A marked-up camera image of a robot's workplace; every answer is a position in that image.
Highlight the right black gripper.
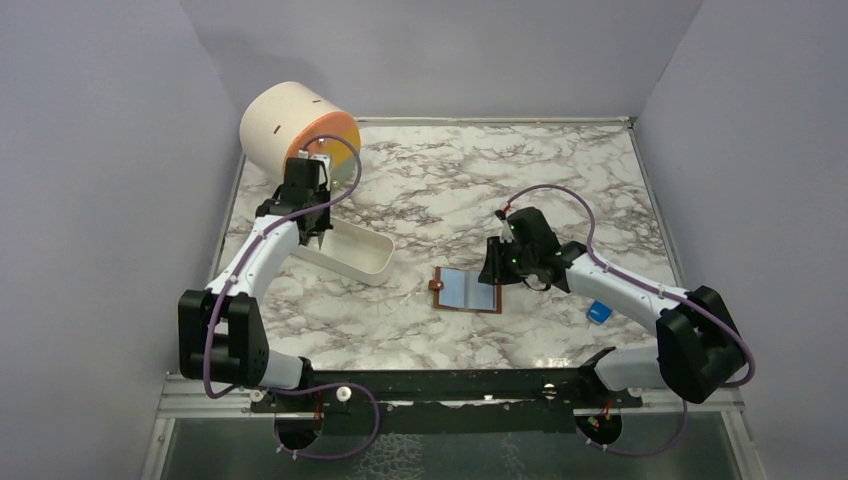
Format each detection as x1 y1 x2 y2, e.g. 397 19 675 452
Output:
479 235 536 285

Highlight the brown leather card holder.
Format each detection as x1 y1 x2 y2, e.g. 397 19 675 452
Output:
427 267 502 314

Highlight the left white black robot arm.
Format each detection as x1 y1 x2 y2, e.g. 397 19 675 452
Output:
178 155 331 411

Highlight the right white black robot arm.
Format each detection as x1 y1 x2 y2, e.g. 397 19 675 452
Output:
479 207 750 407

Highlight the white rectangular plastic tray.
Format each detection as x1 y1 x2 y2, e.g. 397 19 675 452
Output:
293 217 396 286

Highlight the small blue object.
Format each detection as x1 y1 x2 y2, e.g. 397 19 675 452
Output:
586 301 614 325

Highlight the round cream drawer cabinet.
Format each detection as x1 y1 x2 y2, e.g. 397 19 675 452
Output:
239 81 361 184

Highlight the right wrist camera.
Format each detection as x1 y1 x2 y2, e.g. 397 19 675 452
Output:
499 217 515 243

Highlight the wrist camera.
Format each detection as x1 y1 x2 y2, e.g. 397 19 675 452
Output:
499 217 515 243
298 150 333 191

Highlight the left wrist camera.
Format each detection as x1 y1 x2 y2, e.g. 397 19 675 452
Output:
298 150 333 191

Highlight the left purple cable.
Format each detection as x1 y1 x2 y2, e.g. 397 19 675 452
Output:
201 133 382 463

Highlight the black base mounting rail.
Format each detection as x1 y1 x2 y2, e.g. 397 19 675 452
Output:
250 367 642 435

